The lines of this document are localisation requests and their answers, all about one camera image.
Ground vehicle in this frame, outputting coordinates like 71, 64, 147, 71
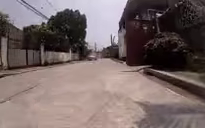
86, 54, 98, 62

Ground dark red building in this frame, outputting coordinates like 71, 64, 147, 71
117, 0, 205, 66

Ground round dark bush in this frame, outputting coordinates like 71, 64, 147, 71
143, 31, 193, 70

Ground concrete pavement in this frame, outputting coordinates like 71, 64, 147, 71
0, 61, 78, 81

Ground grey wall with posts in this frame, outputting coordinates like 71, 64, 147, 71
0, 31, 81, 71

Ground bushes behind wall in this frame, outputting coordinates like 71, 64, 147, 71
22, 23, 58, 52

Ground overhead wires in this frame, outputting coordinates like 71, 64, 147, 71
16, 0, 58, 21

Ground concrete kerb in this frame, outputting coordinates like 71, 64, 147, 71
143, 66, 205, 103

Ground pale concrete road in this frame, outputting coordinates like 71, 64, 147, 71
0, 58, 205, 128

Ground low building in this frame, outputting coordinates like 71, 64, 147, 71
101, 45, 120, 59

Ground large dark tree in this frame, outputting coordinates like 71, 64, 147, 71
46, 8, 89, 56

